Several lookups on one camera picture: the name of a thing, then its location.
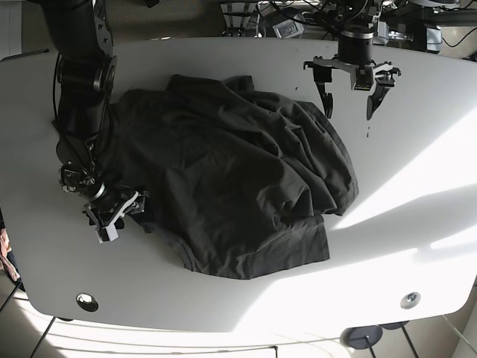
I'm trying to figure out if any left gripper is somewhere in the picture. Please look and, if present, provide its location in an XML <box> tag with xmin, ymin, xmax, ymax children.
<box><xmin>303</xmin><ymin>57</ymin><xmax>401</xmax><ymax>120</ymax></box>

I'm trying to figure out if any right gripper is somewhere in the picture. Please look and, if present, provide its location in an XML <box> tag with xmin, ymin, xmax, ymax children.
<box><xmin>60</xmin><ymin>167</ymin><xmax>149</xmax><ymax>230</ymax></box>

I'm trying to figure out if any black T-shirt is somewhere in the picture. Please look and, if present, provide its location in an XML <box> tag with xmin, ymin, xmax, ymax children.
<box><xmin>97</xmin><ymin>75</ymin><xmax>358</xmax><ymax>280</ymax></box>

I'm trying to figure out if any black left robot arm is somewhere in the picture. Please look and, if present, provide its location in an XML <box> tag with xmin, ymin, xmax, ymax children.
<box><xmin>303</xmin><ymin>1</ymin><xmax>401</xmax><ymax>120</ymax></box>

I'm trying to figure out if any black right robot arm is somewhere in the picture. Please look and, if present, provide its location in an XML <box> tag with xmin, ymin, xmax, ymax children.
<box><xmin>37</xmin><ymin>1</ymin><xmax>142</xmax><ymax>233</ymax></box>

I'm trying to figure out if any grey socket box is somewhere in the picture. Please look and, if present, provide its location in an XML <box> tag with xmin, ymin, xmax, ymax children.
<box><xmin>271</xmin><ymin>19</ymin><xmax>304</xmax><ymax>39</ymax></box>

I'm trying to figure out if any grey power adapter box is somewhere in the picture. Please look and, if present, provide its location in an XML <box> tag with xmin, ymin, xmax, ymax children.
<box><xmin>426</xmin><ymin>27</ymin><xmax>443</xmax><ymax>54</ymax></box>

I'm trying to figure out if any left table grommet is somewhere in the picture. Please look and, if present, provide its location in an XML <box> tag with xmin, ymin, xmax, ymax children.
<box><xmin>76</xmin><ymin>292</ymin><xmax>98</xmax><ymax>313</ymax></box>

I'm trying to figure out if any table grommet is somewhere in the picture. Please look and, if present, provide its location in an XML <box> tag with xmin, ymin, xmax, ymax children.
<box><xmin>400</xmin><ymin>292</ymin><xmax>421</xmax><ymax>310</ymax></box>
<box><xmin>76</xmin><ymin>292</ymin><xmax>98</xmax><ymax>313</ymax></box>

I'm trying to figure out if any right table grommet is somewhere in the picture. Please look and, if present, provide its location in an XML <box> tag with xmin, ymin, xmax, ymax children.
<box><xmin>400</xmin><ymin>292</ymin><xmax>421</xmax><ymax>310</ymax></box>

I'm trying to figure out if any round black stand base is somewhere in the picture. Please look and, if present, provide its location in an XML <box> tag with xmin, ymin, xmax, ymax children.
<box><xmin>339</xmin><ymin>325</ymin><xmax>383</xmax><ymax>350</ymax></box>

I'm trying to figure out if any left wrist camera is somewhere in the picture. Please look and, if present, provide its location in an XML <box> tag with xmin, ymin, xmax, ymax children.
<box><xmin>353</xmin><ymin>67</ymin><xmax>374</xmax><ymax>91</ymax></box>

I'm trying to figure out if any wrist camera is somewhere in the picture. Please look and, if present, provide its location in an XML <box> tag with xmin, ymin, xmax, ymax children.
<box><xmin>95</xmin><ymin>224</ymin><xmax>119</xmax><ymax>243</ymax></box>
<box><xmin>353</xmin><ymin>67</ymin><xmax>374</xmax><ymax>91</ymax></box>

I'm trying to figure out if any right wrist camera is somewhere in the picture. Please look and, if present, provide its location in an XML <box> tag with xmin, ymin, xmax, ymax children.
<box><xmin>95</xmin><ymin>224</ymin><xmax>119</xmax><ymax>243</ymax></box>

